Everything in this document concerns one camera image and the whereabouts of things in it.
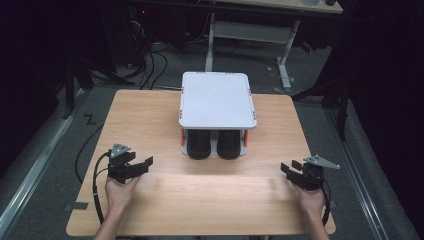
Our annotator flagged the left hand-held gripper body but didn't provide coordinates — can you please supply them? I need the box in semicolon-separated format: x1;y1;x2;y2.
106;142;138;185

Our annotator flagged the bundle of black cables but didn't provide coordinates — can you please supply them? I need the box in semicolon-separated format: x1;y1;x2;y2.
128;6;169;91

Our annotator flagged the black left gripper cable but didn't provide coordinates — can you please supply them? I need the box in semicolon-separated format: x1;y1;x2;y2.
91;150;113;226

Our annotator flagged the grey tape strip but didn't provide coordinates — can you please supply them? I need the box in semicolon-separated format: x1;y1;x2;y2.
63;200;90;212

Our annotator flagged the black metal stand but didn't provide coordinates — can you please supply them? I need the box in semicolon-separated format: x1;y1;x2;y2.
62;59;78;120
291;78;353;142

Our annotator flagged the white two-tier shoe rack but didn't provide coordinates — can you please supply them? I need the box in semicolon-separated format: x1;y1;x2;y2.
178;70;258;158

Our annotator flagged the white-legged wooden desk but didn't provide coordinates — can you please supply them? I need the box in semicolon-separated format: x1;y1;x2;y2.
203;0;344;92

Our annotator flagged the metal floor rail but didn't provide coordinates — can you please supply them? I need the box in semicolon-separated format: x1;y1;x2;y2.
0;89;88;234
324;108;389;240

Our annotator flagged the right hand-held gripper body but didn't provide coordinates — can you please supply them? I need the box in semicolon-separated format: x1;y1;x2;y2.
298;154;341;192

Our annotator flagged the black shoe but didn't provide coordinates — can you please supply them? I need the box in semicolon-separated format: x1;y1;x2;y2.
216;129;242;160
186;129;212;161

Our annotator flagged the thin black floor cable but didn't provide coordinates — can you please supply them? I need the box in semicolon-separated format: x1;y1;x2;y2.
74;123;105;184

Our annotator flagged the person's right hand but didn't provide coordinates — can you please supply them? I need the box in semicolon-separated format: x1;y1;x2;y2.
292;184;327;218

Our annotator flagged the person's left hand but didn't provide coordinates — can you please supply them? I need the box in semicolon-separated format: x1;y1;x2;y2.
104;174;141;215

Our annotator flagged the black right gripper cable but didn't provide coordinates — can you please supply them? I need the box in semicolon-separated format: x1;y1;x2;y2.
319;186;332;228

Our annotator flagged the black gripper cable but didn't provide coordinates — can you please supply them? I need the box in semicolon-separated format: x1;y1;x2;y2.
319;186;332;228
91;150;113;226

